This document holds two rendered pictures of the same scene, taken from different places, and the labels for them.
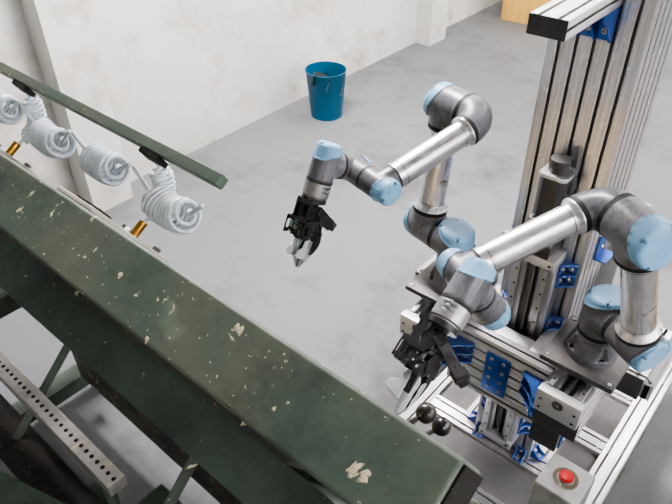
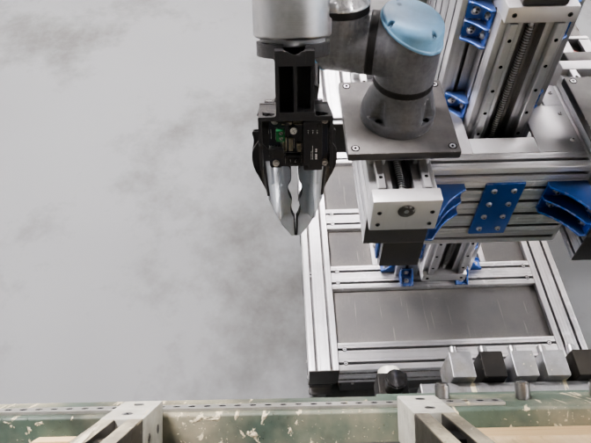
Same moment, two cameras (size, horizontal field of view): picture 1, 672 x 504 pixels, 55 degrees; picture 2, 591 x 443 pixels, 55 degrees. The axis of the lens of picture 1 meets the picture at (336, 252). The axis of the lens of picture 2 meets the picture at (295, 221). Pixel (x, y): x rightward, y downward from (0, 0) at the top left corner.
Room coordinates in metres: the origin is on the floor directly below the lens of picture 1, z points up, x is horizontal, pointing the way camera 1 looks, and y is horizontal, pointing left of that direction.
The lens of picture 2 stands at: (1.16, 0.38, 1.83)
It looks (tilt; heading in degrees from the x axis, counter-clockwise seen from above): 51 degrees down; 317
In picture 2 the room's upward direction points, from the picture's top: straight up
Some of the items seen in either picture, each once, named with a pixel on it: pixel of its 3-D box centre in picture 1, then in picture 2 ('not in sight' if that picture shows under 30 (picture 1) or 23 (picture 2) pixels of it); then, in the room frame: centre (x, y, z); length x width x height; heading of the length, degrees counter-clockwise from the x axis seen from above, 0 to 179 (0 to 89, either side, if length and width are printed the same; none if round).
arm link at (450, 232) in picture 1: (454, 242); (405, 44); (1.68, -0.39, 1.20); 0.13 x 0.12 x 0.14; 36
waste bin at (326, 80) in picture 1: (324, 91); not in sight; (5.10, 0.07, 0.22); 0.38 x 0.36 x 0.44; 139
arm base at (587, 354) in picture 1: (594, 338); not in sight; (1.35, -0.76, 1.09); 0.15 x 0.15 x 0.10
